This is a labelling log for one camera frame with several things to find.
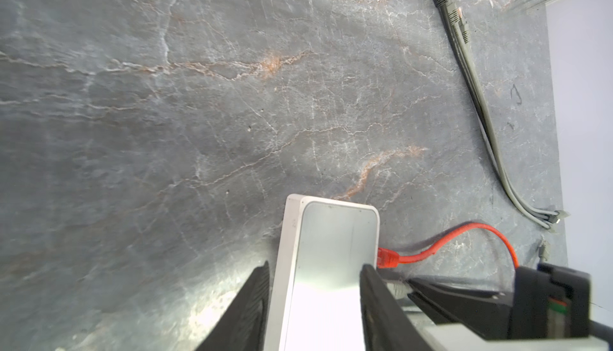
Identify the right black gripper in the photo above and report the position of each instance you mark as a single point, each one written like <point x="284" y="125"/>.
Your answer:
<point x="549" y="302"/>

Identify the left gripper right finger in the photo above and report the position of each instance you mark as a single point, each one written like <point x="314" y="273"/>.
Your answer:
<point x="385" y="326"/>

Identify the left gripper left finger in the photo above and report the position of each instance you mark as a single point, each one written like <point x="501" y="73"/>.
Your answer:
<point x="243" y="324"/>

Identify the white network switch box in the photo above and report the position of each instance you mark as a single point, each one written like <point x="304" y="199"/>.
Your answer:
<point x="315" y="298"/>

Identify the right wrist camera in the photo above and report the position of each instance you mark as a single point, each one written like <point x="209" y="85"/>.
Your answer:
<point x="459" y="337"/>

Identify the small black wire clip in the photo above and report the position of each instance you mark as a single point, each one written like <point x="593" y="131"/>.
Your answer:
<point x="515" y="95"/>

